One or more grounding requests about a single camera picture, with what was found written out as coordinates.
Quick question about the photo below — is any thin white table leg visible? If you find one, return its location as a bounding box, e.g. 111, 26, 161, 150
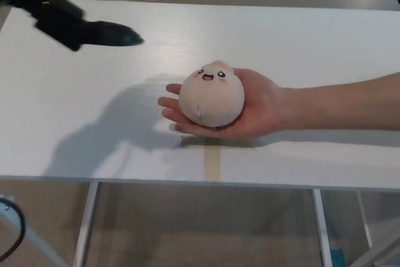
356, 191, 374, 249

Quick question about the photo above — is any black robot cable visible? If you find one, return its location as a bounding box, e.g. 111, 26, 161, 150
0, 197, 26, 260

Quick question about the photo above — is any light blue metal frame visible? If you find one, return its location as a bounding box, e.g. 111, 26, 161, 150
0, 194, 64, 267

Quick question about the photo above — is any teal object on floor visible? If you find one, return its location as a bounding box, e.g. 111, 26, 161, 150
331, 248, 345, 267

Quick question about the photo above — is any beige vertical tape strip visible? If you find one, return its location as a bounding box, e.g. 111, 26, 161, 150
204, 145, 223, 181

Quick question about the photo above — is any person's bare forearm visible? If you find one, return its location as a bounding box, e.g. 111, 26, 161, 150
282, 72, 400, 131

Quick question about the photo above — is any person's bare hand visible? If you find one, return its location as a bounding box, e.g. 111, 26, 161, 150
157, 67, 287, 141

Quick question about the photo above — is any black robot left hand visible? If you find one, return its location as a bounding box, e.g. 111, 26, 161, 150
0, 0, 146, 53

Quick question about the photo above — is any pink dumpling plush toy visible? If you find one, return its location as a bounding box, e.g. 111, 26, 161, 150
179, 59, 246, 128

